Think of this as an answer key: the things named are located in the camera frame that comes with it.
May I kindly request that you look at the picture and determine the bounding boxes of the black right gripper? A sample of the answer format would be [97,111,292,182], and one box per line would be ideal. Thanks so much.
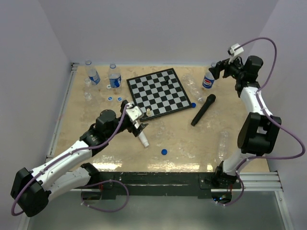
[209,54,245,81]

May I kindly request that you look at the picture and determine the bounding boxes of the Pepsi labelled bottle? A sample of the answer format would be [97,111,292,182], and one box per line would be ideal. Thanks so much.
[202,62,216,89]

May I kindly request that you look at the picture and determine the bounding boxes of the clear bottle without label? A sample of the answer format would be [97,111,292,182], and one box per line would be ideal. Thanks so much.
[181,74,204,104]

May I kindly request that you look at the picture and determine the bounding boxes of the blue cap of Pepsi bottle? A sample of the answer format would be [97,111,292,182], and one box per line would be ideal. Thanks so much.
[161,149,167,155]

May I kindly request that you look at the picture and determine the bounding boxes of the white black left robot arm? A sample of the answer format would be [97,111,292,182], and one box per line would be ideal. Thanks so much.
[11,100,147,217]

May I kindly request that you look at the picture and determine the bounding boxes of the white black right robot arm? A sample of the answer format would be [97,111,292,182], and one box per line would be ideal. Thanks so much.
[209,56,282,188]

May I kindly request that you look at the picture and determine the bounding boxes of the standing Pepsi bottle right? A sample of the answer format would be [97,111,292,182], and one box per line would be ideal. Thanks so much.
[108,63,121,94]

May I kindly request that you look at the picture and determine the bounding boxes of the standing pepsi bottle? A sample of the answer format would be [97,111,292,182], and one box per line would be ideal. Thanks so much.
[85,60,100,85]
[108,63,121,94]

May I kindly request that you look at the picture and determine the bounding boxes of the clear unlabelled plastic bottle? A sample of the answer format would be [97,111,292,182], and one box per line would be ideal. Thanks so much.
[83,92,93,101]

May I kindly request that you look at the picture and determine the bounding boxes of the standing Pepsi bottle left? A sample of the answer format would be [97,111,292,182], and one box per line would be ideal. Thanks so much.
[85,60,100,85]

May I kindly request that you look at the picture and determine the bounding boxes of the clear bottle lying front right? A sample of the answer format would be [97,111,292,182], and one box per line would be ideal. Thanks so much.
[217,131,229,161]

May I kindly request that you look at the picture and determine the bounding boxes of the cream chess piece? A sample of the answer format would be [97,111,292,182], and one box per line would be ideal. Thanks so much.
[146,108,151,116]

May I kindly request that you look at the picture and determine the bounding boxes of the white toy microphone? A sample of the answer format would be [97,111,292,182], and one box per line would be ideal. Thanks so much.
[138,131,149,148]

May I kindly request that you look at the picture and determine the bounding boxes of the black toy microphone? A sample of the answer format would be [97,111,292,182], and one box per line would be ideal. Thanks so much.
[191,94,216,127]

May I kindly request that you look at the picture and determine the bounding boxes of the black and silver chessboard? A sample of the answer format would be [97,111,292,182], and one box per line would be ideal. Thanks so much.
[127,68,192,122]

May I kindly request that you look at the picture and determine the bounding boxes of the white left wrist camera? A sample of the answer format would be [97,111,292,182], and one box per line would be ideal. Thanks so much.
[125,103,144,123]

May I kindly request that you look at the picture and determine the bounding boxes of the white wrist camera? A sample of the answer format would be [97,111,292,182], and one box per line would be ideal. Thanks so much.
[125,103,144,123]
[227,43,244,57]

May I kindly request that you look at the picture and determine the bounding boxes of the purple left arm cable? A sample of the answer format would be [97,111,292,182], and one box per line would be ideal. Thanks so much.
[11,103,131,217]

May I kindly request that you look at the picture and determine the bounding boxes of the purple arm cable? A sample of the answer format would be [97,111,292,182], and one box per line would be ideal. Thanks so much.
[11,103,131,217]
[236,37,307,178]

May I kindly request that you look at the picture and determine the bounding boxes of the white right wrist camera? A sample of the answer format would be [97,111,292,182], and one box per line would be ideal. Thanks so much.
[227,43,244,57]

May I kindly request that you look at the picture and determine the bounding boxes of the small clear bottle near wall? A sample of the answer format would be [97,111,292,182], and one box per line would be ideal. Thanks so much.
[84,78,92,92]

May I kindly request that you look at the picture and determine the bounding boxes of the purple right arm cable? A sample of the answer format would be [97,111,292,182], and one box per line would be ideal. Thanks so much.
[236,37,307,178]

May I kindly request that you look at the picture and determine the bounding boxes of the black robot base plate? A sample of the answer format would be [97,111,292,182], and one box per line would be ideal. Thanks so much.
[88,172,230,199]

